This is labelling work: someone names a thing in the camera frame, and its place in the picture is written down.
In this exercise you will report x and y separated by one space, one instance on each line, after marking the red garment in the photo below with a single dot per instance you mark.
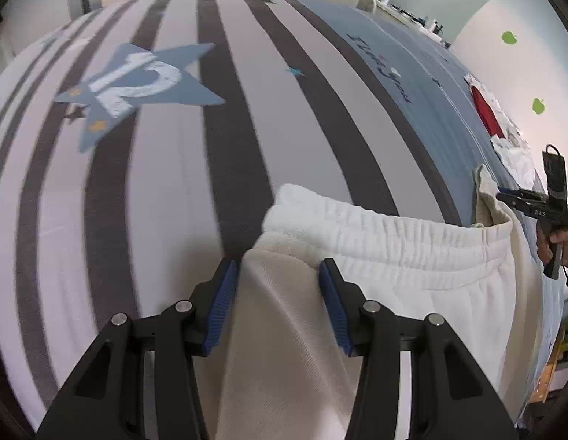
488 112

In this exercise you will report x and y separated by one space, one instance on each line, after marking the striped blue grey bedsheet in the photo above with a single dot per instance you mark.
151 169

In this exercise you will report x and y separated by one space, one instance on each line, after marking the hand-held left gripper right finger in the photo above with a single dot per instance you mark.
334 307

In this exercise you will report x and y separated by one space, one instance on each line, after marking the white glossy headboard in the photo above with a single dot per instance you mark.
517 78

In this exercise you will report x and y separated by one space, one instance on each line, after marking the cream pants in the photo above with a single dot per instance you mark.
403 256

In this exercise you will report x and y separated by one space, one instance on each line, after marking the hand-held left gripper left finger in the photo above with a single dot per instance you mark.
222 302

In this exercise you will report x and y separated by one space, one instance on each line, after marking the red and white clothes pile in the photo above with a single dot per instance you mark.
517 160

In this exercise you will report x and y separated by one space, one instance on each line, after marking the green apple sticker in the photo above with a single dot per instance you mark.
538 106
509 37

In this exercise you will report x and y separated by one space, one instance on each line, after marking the wooden side shelf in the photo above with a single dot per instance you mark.
554 366

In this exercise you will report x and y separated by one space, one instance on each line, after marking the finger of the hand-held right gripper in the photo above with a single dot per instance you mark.
517 197

